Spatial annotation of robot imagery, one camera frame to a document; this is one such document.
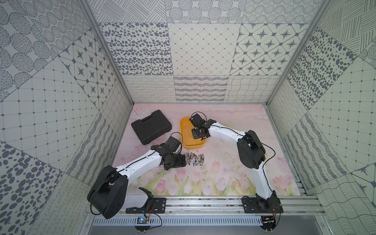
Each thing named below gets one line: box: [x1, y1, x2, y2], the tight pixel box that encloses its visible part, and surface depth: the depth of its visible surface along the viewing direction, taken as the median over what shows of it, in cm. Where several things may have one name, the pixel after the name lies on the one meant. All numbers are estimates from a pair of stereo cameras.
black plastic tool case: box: [131, 109, 173, 146], surface depth 103 cm
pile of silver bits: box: [186, 152, 205, 167], surface depth 92 cm
